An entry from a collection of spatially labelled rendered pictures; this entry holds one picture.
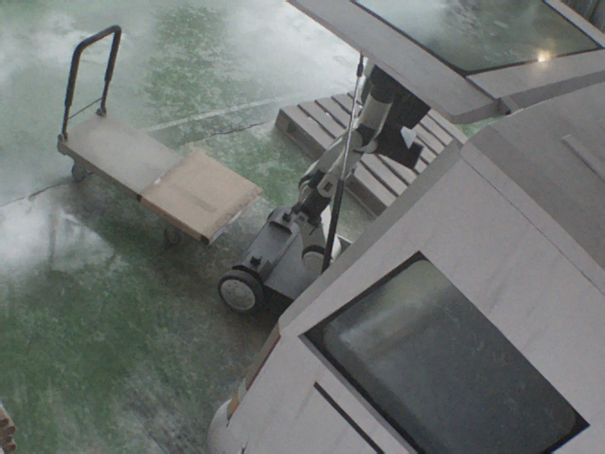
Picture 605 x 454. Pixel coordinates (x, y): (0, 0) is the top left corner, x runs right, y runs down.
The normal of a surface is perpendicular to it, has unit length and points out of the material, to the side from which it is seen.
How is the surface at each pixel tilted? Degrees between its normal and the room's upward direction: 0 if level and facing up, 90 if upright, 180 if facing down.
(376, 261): 85
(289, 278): 0
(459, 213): 85
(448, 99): 2
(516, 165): 23
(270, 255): 0
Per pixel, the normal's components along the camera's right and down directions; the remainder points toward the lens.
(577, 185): 0.22, -0.69
